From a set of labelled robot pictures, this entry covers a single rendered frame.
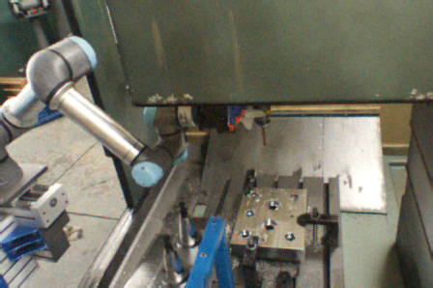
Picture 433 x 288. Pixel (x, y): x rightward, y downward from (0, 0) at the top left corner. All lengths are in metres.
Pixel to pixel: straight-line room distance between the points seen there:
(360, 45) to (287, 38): 0.11
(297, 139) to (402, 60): 1.49
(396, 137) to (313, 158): 0.49
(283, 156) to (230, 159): 0.28
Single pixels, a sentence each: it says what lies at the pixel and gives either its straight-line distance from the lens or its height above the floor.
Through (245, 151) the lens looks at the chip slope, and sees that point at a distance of 2.15.
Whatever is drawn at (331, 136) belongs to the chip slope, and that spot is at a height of 0.80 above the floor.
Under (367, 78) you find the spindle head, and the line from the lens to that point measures 0.71.
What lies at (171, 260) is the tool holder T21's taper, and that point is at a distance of 0.89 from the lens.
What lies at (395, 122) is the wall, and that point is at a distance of 2.30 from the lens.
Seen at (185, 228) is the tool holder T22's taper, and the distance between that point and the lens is 0.97.
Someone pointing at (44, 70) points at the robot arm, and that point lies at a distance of 1.18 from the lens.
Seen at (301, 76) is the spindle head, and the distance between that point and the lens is 0.71.
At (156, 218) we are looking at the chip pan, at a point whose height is 0.67.
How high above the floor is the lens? 1.91
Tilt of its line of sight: 31 degrees down
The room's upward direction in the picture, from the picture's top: 8 degrees counter-clockwise
